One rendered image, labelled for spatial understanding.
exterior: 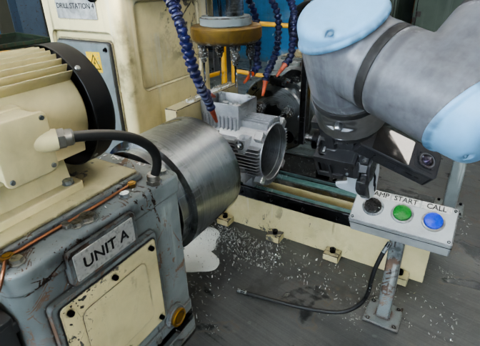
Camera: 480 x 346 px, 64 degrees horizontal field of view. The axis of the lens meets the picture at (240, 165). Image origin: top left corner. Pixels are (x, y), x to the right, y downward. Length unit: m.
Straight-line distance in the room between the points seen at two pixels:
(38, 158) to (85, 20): 0.65
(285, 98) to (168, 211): 0.68
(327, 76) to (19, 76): 0.36
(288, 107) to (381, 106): 0.85
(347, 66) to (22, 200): 0.43
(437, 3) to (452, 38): 3.57
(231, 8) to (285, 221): 0.55
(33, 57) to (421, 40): 0.46
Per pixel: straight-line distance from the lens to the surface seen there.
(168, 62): 1.15
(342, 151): 0.57
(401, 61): 0.37
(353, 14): 0.40
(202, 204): 0.75
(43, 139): 0.49
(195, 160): 0.75
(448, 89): 0.35
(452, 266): 1.10
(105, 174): 0.63
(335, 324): 0.88
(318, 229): 1.01
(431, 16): 3.96
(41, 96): 0.56
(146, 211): 0.60
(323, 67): 0.41
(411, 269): 1.00
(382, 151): 0.54
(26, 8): 5.81
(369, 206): 0.73
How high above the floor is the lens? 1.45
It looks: 26 degrees down
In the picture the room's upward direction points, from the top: 1 degrees counter-clockwise
